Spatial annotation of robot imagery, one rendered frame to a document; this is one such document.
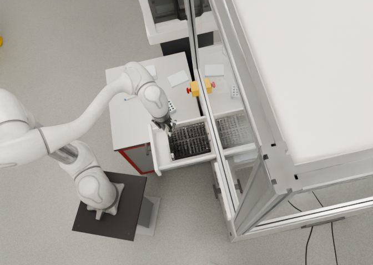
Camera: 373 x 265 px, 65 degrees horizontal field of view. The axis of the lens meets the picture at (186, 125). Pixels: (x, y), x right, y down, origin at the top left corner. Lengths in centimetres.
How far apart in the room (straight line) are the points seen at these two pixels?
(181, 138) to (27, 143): 85
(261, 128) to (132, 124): 148
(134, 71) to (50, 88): 208
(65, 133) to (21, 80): 246
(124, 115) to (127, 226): 69
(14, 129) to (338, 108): 96
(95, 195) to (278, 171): 119
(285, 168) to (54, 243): 245
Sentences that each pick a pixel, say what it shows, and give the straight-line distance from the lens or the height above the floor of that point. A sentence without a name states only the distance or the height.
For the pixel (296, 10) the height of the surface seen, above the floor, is 197.
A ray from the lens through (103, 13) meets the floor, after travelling 371.
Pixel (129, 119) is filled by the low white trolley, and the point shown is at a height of 76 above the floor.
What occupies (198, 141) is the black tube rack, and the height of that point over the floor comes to 90.
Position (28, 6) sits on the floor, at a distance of 425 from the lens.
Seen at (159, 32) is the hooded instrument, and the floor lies 91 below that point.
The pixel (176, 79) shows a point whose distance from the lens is 199.
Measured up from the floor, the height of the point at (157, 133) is 84.
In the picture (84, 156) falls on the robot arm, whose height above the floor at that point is 105.
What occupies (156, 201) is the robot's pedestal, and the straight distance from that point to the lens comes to 251.
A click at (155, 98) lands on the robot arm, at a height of 141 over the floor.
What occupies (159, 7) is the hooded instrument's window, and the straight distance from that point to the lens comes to 196.
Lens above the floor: 244
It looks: 65 degrees down
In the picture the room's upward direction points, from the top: 14 degrees counter-clockwise
